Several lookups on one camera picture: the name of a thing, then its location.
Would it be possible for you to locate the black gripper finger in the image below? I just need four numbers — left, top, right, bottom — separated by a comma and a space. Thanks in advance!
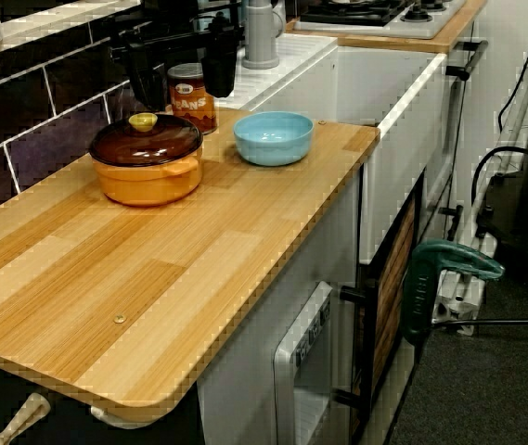
200, 40, 240, 99
125, 43, 169, 113

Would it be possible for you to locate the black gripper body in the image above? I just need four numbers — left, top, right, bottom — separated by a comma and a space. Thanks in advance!
109, 13, 246, 53

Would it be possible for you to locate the brown glass lid yellow knob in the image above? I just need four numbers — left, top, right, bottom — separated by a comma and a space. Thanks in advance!
88, 112, 204, 168

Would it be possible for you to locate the light blue bowl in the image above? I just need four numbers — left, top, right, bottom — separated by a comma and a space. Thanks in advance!
232, 110, 316, 168

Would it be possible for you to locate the orange two-handled pot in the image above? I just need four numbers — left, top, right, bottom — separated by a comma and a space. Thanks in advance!
90, 152, 204, 208

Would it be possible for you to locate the grey toy faucet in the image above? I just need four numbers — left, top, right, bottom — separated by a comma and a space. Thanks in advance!
241, 0, 289, 71

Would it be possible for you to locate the orange beans can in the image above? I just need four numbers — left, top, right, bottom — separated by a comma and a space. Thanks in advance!
166, 62, 219, 136

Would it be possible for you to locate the dark tiled backsplash with ledge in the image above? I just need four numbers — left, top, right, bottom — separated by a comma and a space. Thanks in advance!
0, 0, 172, 223

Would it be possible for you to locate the white sink unit with drainboard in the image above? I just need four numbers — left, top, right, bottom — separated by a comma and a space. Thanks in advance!
239, 32, 449, 266

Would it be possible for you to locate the toy stove cooktop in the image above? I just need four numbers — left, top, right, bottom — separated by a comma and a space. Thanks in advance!
293, 0, 469, 41

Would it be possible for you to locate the wood pattern door panel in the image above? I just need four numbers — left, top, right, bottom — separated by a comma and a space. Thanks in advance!
368, 198, 421, 395

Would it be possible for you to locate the white toy kitchen cabinet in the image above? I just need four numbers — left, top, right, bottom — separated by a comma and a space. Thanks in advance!
197, 175, 362, 445

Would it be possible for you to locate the grey dispenser panel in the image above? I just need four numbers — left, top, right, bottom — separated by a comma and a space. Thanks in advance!
272, 280, 334, 445

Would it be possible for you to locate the cream wooden peg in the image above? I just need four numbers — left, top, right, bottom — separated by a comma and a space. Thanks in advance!
0, 392, 52, 445
89, 403, 172, 431

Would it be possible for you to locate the black bar handle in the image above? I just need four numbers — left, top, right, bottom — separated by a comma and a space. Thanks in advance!
332, 259, 379, 413
445, 39, 490, 81
438, 203, 465, 243

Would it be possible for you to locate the black cable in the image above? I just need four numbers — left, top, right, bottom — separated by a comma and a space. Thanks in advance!
470, 146, 528, 186

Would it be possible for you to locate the aluminium frame rail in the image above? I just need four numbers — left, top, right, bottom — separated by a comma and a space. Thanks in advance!
430, 41, 528, 337

